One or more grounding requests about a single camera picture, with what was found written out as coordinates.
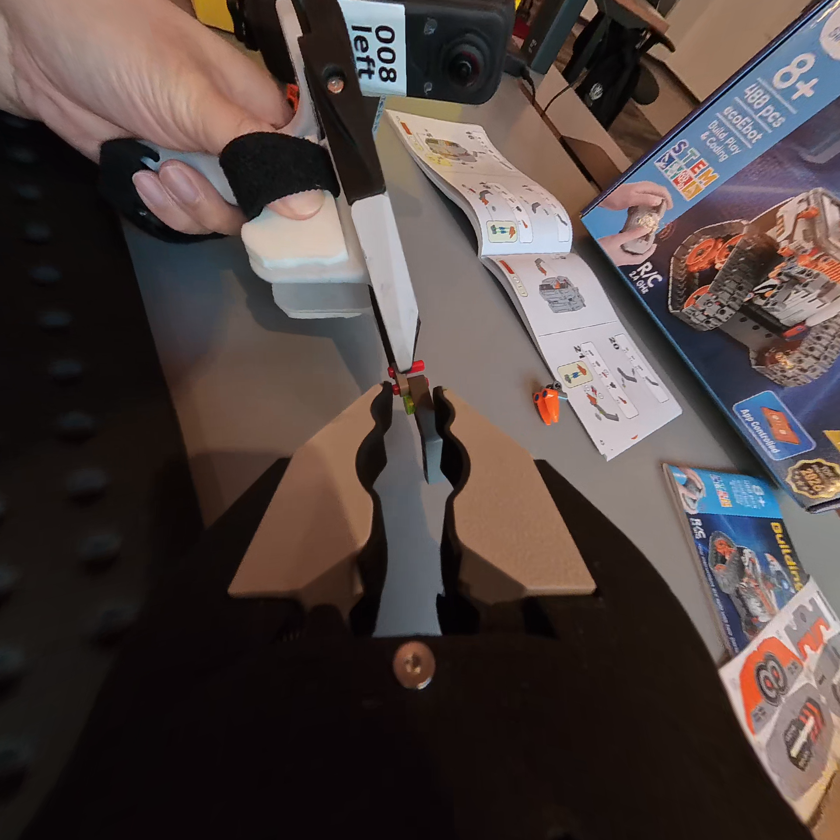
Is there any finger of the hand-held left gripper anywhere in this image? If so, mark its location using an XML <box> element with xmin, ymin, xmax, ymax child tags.
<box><xmin>350</xmin><ymin>192</ymin><xmax>422</xmax><ymax>375</ymax></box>

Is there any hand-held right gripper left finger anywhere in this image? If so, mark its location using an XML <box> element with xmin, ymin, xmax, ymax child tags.
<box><xmin>228</xmin><ymin>382</ymin><xmax>396</xmax><ymax>636</ymax></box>

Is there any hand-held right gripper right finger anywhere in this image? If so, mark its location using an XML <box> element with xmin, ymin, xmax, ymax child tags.
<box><xmin>432</xmin><ymin>387</ymin><xmax>597</xmax><ymax>636</ymax></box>

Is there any grey bent beam with pins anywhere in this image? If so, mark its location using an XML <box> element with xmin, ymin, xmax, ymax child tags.
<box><xmin>386</xmin><ymin>357</ymin><xmax>447</xmax><ymax>485</ymax></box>

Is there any orange claw piece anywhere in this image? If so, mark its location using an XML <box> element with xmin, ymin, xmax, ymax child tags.
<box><xmin>533</xmin><ymin>381</ymin><xmax>567</xmax><ymax>426</ymax></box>

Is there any dark teal desk leg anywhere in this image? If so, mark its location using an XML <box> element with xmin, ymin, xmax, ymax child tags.
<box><xmin>528</xmin><ymin>0</ymin><xmax>586</xmax><ymax>74</ymax></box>

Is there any grey desk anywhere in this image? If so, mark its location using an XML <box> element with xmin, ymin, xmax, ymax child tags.
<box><xmin>121</xmin><ymin>62</ymin><xmax>840</xmax><ymax>670</ymax></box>

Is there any person's left hand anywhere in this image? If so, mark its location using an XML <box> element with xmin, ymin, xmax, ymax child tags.
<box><xmin>0</xmin><ymin>0</ymin><xmax>327</xmax><ymax>236</ymax></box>

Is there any black backpack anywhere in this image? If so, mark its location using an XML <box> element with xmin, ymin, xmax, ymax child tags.
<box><xmin>571</xmin><ymin>20</ymin><xmax>647</xmax><ymax>129</ymax></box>

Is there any open instruction booklet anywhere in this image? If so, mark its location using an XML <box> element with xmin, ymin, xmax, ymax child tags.
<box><xmin>386</xmin><ymin>110</ymin><xmax>683</xmax><ymax>462</ymax></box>

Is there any long wooden table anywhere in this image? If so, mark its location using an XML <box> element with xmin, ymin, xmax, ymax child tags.
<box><xmin>613</xmin><ymin>0</ymin><xmax>670</xmax><ymax>34</ymax></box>

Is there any black office chair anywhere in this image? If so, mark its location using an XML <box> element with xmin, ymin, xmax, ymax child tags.
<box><xmin>630</xmin><ymin>20</ymin><xmax>677</xmax><ymax>106</ymax></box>

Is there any blue closed manual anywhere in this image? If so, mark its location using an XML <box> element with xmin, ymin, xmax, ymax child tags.
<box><xmin>663</xmin><ymin>462</ymin><xmax>805</xmax><ymax>657</ymax></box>

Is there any blue robot kit box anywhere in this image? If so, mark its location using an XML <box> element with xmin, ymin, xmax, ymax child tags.
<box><xmin>579</xmin><ymin>0</ymin><xmax>840</xmax><ymax>514</ymax></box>

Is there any robot sticker sheet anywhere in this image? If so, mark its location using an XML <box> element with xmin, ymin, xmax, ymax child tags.
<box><xmin>718</xmin><ymin>577</ymin><xmax>840</xmax><ymax>815</ymax></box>

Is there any black cable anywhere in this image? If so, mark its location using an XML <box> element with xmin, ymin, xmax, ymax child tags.
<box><xmin>518</xmin><ymin>62</ymin><xmax>595</xmax><ymax>118</ymax></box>

